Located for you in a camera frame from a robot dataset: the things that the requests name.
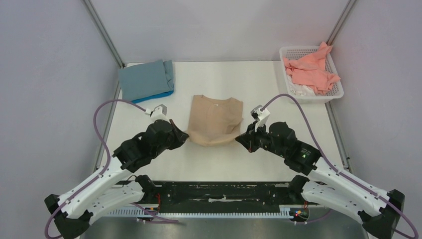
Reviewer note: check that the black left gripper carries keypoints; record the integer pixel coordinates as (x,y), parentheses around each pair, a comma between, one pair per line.
(180,138)

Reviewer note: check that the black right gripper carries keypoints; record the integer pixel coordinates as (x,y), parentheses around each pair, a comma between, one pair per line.
(250,137)

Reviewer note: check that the beige t shirt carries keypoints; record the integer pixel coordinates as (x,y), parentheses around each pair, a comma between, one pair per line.
(214,122)

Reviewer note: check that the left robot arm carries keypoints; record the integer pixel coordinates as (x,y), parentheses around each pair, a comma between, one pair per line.
(75,211)

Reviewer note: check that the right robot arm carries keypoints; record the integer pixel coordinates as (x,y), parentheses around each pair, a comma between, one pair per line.
(376,210)

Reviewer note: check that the bright blue folded t shirt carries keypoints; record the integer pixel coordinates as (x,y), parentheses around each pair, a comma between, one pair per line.
(157,96)

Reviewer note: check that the white t shirt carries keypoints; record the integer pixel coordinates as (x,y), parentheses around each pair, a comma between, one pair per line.
(300,90)

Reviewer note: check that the grey-blue folded t shirt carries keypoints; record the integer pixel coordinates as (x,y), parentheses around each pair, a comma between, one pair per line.
(143,80)

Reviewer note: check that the pink t shirt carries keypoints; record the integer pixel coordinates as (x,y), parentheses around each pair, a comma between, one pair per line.
(310,70)

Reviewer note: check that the white plastic laundry basket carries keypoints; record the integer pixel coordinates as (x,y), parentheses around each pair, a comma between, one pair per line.
(296,52)

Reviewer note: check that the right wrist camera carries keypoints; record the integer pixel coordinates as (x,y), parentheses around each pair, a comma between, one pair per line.
(260,116)

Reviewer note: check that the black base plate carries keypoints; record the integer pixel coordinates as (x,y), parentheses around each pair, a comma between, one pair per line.
(220,197)

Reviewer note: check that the white cable duct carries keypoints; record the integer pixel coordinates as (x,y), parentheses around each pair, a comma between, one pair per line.
(281,213)

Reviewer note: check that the aluminium frame rail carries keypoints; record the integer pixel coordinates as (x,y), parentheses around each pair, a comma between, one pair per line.
(103,32)

